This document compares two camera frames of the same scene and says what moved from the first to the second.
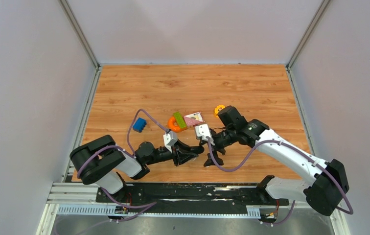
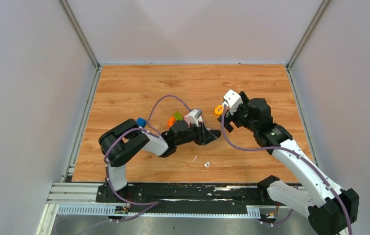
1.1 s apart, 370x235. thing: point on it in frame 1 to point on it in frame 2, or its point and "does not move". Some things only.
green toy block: [181, 123] does not move
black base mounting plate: [187, 198] does not move
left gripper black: [181, 153] to [204, 136]
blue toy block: [139, 125] does not move
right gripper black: [219, 160] to [232, 117]
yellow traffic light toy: [218, 108] does not move
